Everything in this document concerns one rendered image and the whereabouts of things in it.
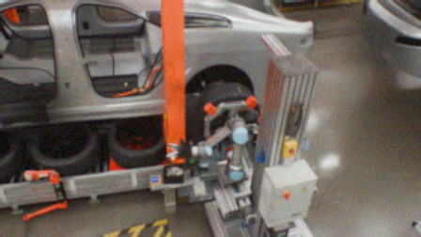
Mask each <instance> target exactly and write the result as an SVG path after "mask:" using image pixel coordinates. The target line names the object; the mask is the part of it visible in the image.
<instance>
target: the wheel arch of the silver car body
mask: <svg viewBox="0 0 421 237"><path fill-rule="evenodd" d="M209 67H210V70H209V74H210V80H223V82H225V83H228V82H232V83H238V84H240V85H244V86H245V87H248V88H250V90H251V91H252V92H253V94H254V96H255V95H256V94H255V89H254V84H253V82H252V79H251V78H250V76H249V75H248V74H247V73H246V71H244V70H242V69H241V68H239V67H237V66H233V65H231V64H227V63H219V64H214V65H212V66H209ZM207 69H208V67H207V68H204V69H202V70H200V71H198V72H197V73H196V74H194V76H192V78H190V80H189V81H188V82H187V84H186V85H185V94H192V93H198V90H199V84H198V74H199V73H200V76H199V82H200V83H201V82H204V81H205V80H206V78H205V74H207Z"/></svg>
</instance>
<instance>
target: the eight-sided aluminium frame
mask: <svg viewBox="0 0 421 237"><path fill-rule="evenodd" d="M247 106H248V105H247V103H246V102H245V101H237V102H231V103H220V104H219V105H218V106H217V107H215V109H216V111H217V112H216V113H214V114H213V115H212V116H211V115H207V116H205V117H204V136H205V138H206V139H207V140H208V139H209V138H211V136H212V135H210V121H212V120H213V119H214V118H216V117H217V116H218V115H219V114H221V112H222V111H223V110H225V109H235V108H244V109H245V110H246V111H248V112H249V113H250V114H253V115H254V117H255V118H256V119H257V121H258V120H259V114H258V111H256V110H255V109H254V108H253V109H250V107H247ZM225 142H226V148H228V147H233V142H232V141H231V140H227V141H225Z"/></svg>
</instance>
